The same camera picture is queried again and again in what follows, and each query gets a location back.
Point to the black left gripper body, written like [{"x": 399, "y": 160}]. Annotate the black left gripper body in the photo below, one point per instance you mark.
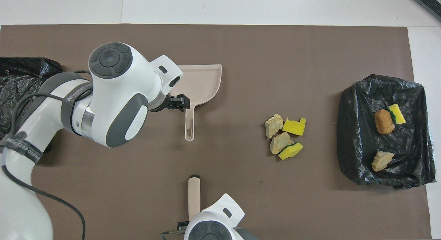
[{"x": 160, "y": 104}]

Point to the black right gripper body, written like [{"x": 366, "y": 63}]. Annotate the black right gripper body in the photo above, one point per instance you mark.
[{"x": 183, "y": 226}]

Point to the beige plastic dustpan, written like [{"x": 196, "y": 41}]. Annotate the beige plastic dustpan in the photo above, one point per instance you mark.
[{"x": 203, "y": 84}]

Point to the beige hand brush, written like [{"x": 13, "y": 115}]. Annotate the beige hand brush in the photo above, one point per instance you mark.
[{"x": 194, "y": 198}]

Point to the beige foam chunk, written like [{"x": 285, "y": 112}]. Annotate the beige foam chunk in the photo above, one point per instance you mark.
[
  {"x": 279, "y": 142},
  {"x": 274, "y": 125}
]

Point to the yellow notched sponge piece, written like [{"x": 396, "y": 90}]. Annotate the yellow notched sponge piece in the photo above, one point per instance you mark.
[{"x": 293, "y": 127}]

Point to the yellow green sponge wedge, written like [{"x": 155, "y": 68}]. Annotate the yellow green sponge wedge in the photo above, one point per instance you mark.
[{"x": 293, "y": 151}]

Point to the green yellow sponge scrap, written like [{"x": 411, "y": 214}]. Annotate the green yellow sponge scrap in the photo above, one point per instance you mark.
[{"x": 398, "y": 115}]

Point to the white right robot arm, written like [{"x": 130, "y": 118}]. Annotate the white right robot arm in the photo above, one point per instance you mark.
[{"x": 224, "y": 205}]

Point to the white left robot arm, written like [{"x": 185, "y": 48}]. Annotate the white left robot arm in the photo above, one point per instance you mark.
[{"x": 113, "y": 95}]

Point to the black bin bag pink mark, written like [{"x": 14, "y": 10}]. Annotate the black bin bag pink mark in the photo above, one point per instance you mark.
[{"x": 20, "y": 78}]

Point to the brown table mat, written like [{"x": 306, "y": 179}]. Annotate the brown table mat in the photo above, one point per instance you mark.
[{"x": 310, "y": 53}]

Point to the grey ribbed vent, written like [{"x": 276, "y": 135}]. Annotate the grey ribbed vent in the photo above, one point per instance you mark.
[{"x": 429, "y": 0}]

